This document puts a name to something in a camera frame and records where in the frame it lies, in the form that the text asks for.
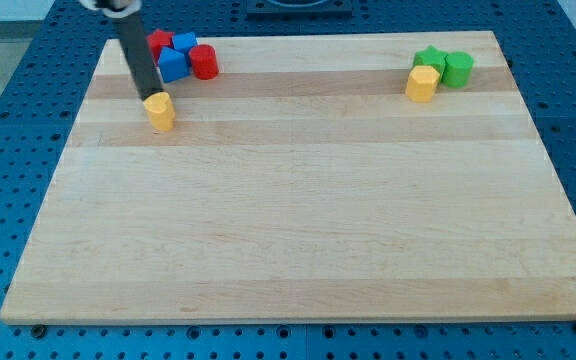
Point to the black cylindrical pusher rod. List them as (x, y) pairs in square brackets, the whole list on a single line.
[(132, 38)]

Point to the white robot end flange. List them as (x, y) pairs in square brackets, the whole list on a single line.
[(113, 8)]

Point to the red star block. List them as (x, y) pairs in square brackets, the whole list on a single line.
[(157, 41)]

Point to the blue triangle block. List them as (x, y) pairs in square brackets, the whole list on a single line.
[(172, 65)]

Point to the yellow heart block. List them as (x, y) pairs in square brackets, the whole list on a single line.
[(160, 111)]

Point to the green star block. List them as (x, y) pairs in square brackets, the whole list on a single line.
[(431, 56)]

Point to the blue cube block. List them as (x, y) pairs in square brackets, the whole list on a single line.
[(182, 43)]

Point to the red cylinder block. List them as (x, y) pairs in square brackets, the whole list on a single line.
[(204, 62)]

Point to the wooden board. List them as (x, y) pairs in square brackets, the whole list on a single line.
[(301, 185)]

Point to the yellow hexagon block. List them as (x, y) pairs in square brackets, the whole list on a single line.
[(422, 83)]

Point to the green cylinder block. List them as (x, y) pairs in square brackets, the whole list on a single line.
[(458, 68)]

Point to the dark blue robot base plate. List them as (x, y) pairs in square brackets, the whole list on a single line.
[(266, 8)]

